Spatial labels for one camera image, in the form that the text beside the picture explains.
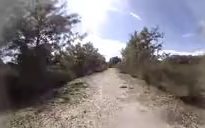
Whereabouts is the grass patch beside path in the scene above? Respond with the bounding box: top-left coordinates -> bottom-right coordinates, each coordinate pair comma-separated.
53,81 -> 91,104

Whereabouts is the pale dirt gravel path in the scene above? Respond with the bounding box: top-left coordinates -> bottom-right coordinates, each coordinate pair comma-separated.
3,67 -> 205,128

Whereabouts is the tall green tree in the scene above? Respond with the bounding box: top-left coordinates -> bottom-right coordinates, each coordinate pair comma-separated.
120,26 -> 166,73

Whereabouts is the dry bushes and scrub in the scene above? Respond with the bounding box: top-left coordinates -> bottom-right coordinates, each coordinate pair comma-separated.
117,53 -> 205,109

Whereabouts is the distant dark tree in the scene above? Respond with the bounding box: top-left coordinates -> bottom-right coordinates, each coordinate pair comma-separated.
108,56 -> 122,66

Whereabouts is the row of trees and bushes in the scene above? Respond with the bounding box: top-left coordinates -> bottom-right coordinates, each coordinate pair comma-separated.
0,0 -> 109,113

